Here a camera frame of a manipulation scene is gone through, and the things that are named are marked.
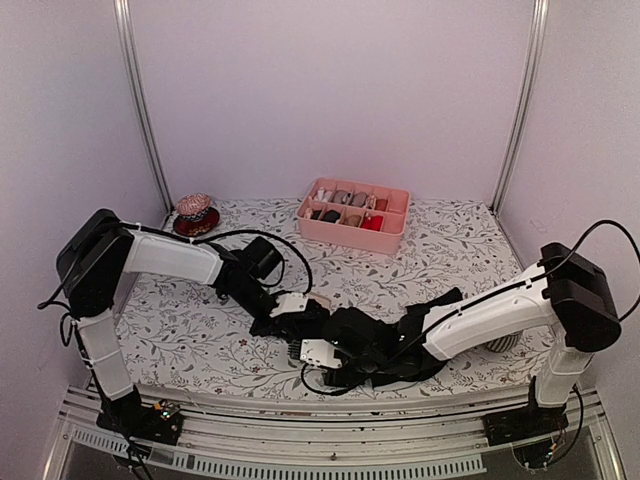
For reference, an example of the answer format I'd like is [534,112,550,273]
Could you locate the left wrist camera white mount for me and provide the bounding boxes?
[270,292,309,318]

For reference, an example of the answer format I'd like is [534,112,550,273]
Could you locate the black underwear white lettering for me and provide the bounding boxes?
[370,287,463,388]

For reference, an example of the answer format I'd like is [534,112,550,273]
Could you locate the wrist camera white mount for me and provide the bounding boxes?
[288,339,344,370]
[270,292,309,318]

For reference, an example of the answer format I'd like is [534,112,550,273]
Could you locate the striped round cup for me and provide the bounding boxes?
[484,332,521,353]

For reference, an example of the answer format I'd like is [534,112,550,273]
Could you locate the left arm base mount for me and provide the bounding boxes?
[96,388,184,446]

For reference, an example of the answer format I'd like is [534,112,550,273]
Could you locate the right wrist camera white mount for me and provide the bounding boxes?
[288,339,344,370]

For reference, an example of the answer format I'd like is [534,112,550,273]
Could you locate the floral patterned table mat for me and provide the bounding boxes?
[116,199,553,402]

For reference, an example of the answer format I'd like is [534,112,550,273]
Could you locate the aluminium frame post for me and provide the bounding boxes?
[490,0,549,217]
[113,0,173,214]

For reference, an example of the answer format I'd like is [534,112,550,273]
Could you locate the aluminium front rail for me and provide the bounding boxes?
[47,384,626,480]

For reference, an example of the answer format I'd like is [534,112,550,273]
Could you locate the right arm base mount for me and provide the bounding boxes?
[482,397,568,446]

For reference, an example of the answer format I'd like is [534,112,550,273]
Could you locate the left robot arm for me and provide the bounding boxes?
[37,209,285,434]

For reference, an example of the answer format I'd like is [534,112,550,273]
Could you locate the pink divided storage box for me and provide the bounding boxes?
[296,178,411,255]

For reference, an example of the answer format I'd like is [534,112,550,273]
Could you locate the left aluminium frame post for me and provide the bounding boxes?
[113,0,173,214]

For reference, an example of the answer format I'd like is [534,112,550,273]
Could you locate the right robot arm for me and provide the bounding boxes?
[314,242,630,436]

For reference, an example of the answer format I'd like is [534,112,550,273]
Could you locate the right aluminium frame post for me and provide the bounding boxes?
[490,0,549,217]

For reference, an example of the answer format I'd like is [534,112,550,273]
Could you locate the black underwear beige waistband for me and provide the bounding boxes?
[274,299,330,342]

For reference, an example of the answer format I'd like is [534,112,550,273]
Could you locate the red patterned pincushion on saucer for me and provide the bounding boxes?
[173,193,220,237]

